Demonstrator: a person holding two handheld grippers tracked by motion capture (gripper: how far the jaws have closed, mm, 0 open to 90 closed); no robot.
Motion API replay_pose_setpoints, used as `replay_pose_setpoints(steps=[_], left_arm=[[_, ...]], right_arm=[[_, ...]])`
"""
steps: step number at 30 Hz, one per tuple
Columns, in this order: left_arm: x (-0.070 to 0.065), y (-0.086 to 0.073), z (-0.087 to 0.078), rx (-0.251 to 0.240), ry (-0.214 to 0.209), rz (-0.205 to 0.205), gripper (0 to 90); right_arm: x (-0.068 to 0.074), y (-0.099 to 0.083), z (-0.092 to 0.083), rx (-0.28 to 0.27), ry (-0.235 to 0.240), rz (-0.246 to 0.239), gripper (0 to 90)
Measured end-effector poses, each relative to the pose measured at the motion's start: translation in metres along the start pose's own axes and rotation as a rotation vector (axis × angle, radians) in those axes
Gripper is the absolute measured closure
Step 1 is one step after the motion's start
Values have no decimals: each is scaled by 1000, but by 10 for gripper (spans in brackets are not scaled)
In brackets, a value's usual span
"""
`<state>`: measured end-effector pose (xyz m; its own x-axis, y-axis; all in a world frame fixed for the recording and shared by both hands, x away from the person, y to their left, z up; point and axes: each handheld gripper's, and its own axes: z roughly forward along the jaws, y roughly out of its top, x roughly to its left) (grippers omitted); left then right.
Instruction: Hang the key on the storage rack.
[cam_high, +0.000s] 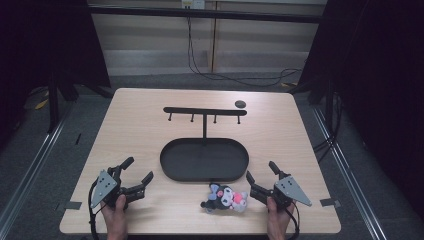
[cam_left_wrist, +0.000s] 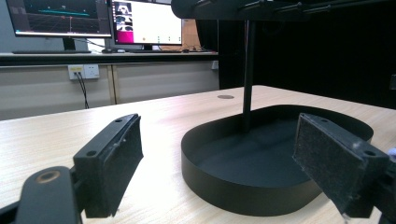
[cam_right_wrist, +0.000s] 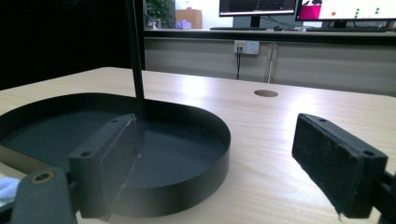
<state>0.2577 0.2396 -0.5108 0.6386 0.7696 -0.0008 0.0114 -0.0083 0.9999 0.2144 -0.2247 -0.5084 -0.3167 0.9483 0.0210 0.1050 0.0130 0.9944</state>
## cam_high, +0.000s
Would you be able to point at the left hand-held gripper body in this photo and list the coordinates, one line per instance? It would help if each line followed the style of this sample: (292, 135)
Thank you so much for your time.
(104, 187)

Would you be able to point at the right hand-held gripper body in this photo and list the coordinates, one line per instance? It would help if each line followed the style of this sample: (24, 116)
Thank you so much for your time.
(290, 190)

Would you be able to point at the black and pink plush toy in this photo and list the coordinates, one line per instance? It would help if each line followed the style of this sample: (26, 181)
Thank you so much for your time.
(226, 197)

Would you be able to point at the black hook rack with tray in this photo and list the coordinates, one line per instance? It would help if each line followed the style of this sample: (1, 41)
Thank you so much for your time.
(204, 160)

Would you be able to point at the person's left hand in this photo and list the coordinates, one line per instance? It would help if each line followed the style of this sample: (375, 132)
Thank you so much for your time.
(115, 213)

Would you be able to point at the person's right hand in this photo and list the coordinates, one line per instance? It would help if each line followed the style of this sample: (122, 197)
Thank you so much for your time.
(277, 216)

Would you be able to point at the grey tape piece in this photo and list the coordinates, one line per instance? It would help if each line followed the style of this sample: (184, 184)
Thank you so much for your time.
(330, 202)
(73, 205)

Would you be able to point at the black tape strip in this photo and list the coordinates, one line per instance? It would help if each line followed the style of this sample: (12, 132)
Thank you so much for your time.
(78, 139)

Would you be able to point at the small dark round disc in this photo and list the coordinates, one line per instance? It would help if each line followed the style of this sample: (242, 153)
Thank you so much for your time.
(240, 104)

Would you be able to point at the black metal stand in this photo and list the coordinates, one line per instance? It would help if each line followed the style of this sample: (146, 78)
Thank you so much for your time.
(53, 106)
(329, 110)

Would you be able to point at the yellow tape piece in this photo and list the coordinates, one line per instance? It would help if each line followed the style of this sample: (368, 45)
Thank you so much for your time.
(41, 104)

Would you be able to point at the dark curtain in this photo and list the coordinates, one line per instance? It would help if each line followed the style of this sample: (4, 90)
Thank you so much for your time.
(376, 83)
(40, 43)

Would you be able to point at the black horizontal bar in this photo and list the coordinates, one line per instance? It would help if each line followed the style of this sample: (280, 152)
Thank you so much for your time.
(206, 14)

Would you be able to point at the metal floor rail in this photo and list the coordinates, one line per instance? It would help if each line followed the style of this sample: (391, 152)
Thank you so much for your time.
(346, 170)
(31, 170)

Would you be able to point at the white wall socket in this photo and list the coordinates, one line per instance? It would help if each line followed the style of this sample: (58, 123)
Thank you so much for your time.
(193, 3)

